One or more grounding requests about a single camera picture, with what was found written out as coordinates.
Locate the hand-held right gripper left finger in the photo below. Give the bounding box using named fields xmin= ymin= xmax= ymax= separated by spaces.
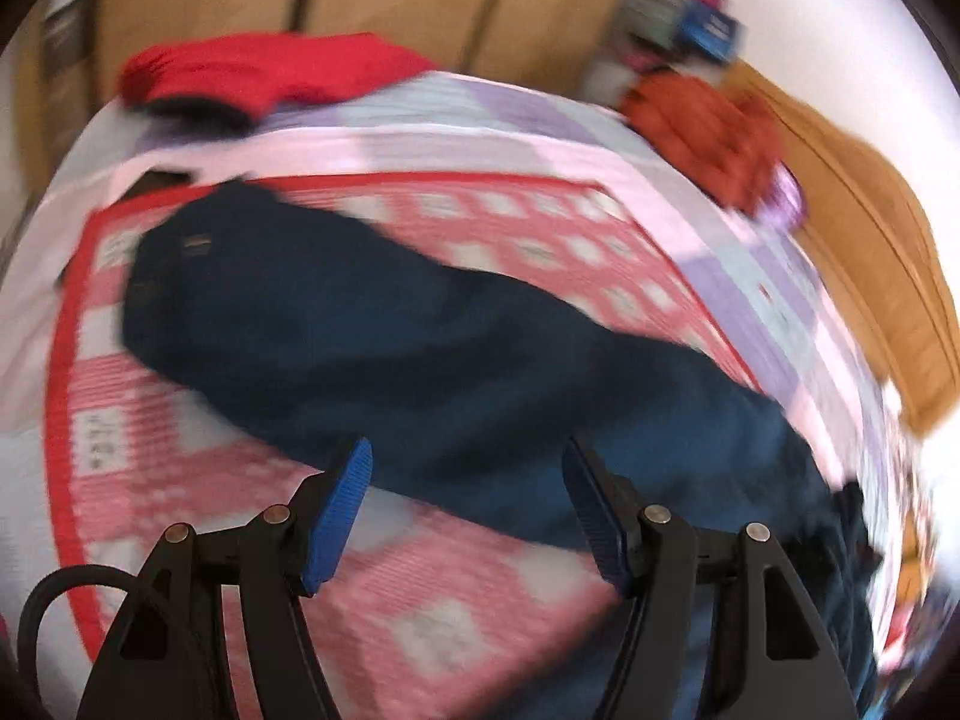
xmin=75 ymin=436 xmax=374 ymax=720

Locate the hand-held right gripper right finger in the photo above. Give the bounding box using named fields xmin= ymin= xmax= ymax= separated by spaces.
xmin=561 ymin=435 xmax=860 ymax=720

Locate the navy padded jacket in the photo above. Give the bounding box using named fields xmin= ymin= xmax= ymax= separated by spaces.
xmin=120 ymin=180 xmax=882 ymax=720

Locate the pile of bags and clothes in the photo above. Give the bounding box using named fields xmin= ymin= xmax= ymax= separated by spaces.
xmin=600 ymin=0 xmax=745 ymax=74

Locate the red checkered bed mat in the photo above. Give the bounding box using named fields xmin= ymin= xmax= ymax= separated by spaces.
xmin=45 ymin=172 xmax=762 ymax=720

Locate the purple floral pillow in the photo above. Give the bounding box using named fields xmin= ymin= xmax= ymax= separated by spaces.
xmin=757 ymin=165 xmax=809 ymax=231

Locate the orange-red padded jacket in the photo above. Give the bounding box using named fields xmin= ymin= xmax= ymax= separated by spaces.
xmin=621 ymin=71 xmax=788 ymax=215

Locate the wooden bed headboard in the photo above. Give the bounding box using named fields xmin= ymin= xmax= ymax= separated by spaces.
xmin=720 ymin=60 xmax=960 ymax=436

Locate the pink purple patchwork bed sheet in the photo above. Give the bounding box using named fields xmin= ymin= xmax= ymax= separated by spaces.
xmin=0 ymin=71 xmax=923 ymax=720

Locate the red fluffy cloth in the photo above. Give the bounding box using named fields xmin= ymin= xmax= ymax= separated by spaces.
xmin=120 ymin=31 xmax=440 ymax=132

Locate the black braided cable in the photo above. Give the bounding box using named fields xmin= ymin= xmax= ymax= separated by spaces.
xmin=16 ymin=568 xmax=197 ymax=700

